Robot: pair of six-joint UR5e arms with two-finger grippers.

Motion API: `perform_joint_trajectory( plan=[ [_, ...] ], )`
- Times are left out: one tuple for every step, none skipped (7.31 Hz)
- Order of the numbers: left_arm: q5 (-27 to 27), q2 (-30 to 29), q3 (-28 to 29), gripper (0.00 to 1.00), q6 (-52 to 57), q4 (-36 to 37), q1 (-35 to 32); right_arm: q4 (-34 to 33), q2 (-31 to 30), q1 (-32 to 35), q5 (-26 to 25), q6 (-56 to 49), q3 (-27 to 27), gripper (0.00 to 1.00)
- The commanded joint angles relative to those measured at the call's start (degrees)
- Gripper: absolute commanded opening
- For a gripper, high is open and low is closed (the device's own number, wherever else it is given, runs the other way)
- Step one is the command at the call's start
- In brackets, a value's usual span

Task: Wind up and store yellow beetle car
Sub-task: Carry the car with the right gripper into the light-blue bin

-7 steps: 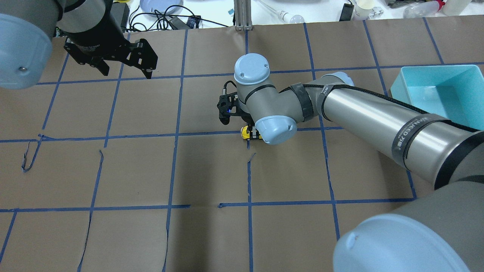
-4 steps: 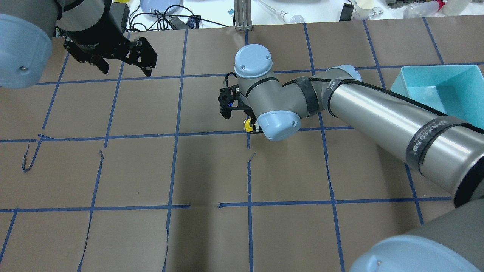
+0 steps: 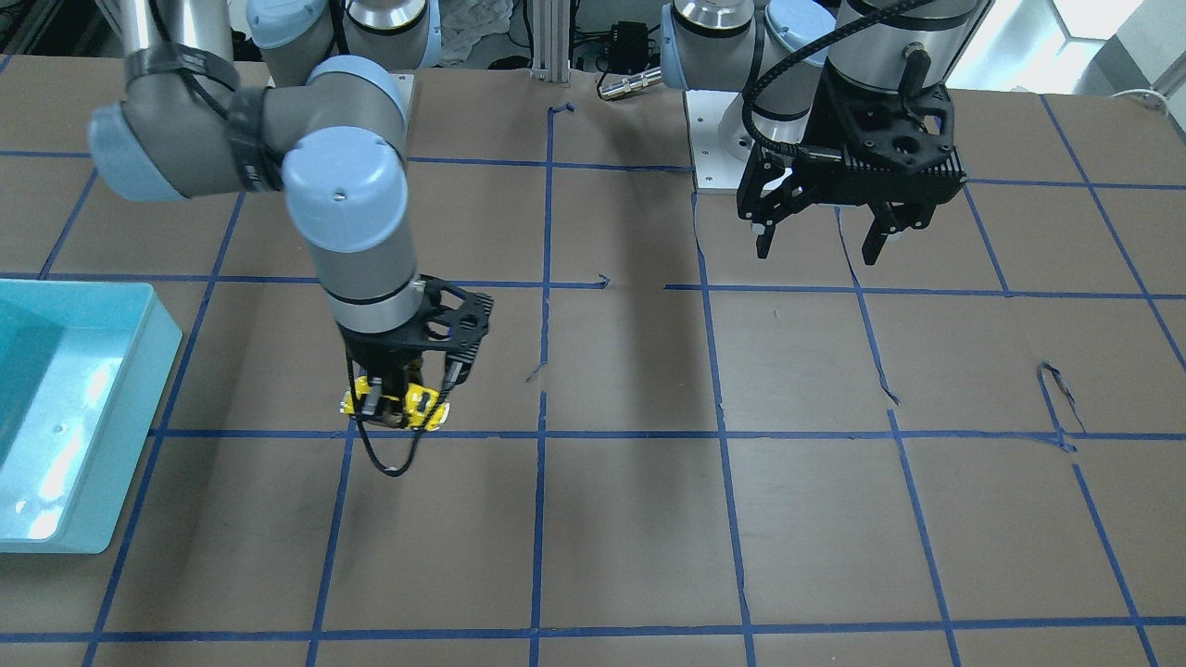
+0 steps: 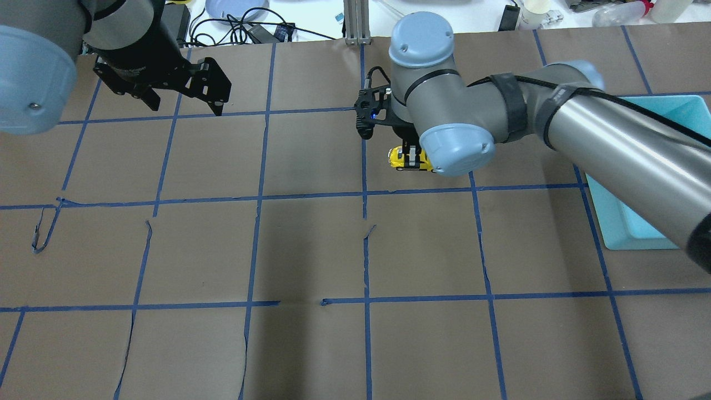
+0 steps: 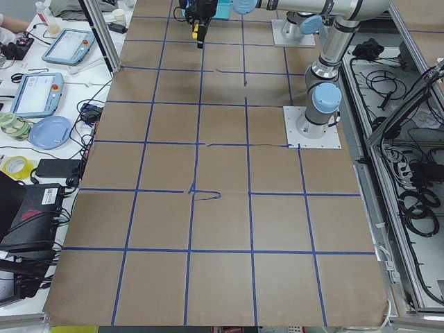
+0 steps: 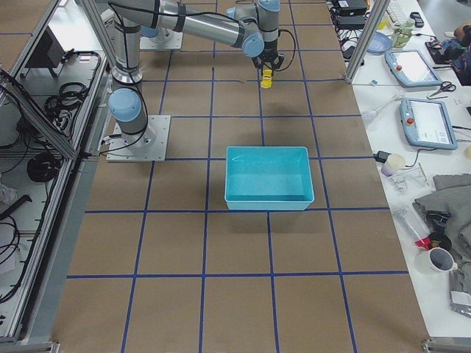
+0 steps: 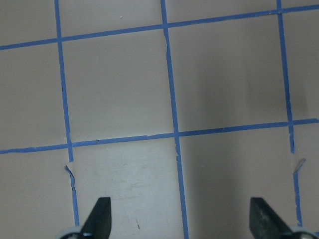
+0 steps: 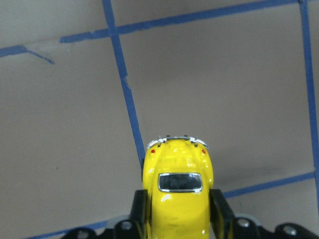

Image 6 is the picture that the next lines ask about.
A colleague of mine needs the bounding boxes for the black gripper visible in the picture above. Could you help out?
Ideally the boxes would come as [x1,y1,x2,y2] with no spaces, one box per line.
[252,51,284,71]

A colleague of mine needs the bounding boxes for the yellow toy beetle car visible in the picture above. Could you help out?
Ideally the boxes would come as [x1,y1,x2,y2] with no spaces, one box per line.
[261,68,273,89]

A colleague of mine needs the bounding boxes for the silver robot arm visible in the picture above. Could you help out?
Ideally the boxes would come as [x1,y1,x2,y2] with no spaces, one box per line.
[108,1,284,149]

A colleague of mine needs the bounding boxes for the light blue plate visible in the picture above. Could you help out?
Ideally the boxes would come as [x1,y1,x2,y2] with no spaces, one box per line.
[367,32,392,54]

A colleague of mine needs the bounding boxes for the light blue plastic bin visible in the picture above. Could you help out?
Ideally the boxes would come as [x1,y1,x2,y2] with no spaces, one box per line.
[224,146,315,211]

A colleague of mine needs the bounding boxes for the upper blue teach pendant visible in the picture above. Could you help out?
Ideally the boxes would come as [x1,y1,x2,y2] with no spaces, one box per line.
[384,50,442,88]

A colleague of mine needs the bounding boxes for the blue teach pendant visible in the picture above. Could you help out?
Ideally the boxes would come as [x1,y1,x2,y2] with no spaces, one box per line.
[400,98,458,150]
[384,50,442,88]

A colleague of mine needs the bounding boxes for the lower blue teach pendant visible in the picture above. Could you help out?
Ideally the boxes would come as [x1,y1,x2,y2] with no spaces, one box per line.
[400,98,458,150]

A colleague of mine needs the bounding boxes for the black scissors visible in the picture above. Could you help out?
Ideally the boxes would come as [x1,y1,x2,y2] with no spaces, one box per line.
[427,81,456,99]

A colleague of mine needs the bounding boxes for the grey cloth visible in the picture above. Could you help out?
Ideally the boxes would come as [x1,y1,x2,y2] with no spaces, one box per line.
[413,174,470,262]

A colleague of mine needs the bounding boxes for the white mug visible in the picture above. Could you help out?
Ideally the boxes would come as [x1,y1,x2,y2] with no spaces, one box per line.
[414,248,458,274]

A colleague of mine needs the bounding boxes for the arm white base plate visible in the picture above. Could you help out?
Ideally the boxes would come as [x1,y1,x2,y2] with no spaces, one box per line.
[106,115,171,163]
[140,29,183,51]

